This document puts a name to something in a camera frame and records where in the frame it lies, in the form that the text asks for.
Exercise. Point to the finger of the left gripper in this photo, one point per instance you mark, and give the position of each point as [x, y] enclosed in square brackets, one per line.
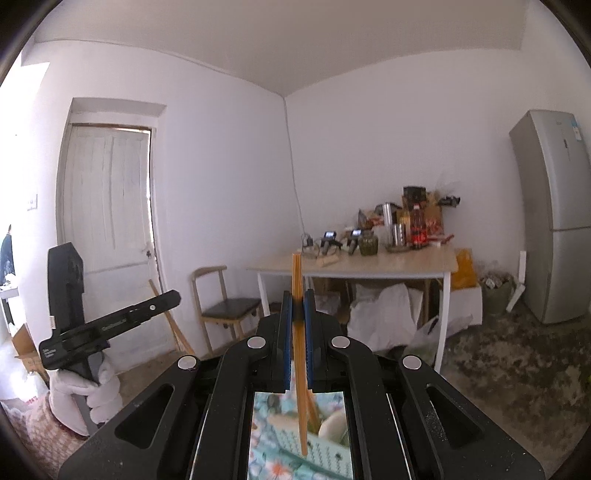
[133, 316]

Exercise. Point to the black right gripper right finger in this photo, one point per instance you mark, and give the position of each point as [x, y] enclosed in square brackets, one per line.
[405, 420]

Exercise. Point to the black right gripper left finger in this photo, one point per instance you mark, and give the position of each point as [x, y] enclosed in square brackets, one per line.
[194, 420]

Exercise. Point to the wooden chopstick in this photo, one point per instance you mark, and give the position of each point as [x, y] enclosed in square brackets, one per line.
[300, 369]

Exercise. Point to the cream ladle spoon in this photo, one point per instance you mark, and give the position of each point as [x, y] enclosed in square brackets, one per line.
[335, 428]

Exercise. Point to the patterned sleeve forearm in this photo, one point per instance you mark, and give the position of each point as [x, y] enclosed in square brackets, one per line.
[48, 441]

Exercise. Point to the white gloved left hand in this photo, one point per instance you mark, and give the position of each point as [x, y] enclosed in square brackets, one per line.
[77, 402]

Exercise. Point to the floral turquoise tablecloth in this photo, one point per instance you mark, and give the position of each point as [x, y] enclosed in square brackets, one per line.
[265, 459]

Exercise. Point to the mint green utensil basket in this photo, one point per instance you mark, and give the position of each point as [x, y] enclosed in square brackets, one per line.
[323, 455]

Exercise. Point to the white plastic bag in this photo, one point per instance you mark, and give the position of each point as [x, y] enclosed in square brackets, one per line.
[384, 318]

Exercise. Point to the white door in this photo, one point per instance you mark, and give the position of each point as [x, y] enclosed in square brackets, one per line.
[103, 209]

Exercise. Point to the wooden chair dark seat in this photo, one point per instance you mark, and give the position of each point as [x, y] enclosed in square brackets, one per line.
[228, 312]

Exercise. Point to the yellow plastic bag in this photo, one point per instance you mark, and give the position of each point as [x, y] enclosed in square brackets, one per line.
[465, 277]

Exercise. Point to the white side table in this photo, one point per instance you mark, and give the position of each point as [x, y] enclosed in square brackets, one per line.
[430, 263]

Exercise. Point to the green glass jar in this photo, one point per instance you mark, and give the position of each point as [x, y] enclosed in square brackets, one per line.
[368, 243]

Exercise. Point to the red drink bottle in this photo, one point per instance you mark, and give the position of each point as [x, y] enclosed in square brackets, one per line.
[419, 234]

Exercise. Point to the grey refrigerator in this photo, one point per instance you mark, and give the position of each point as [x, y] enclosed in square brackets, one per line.
[554, 170]

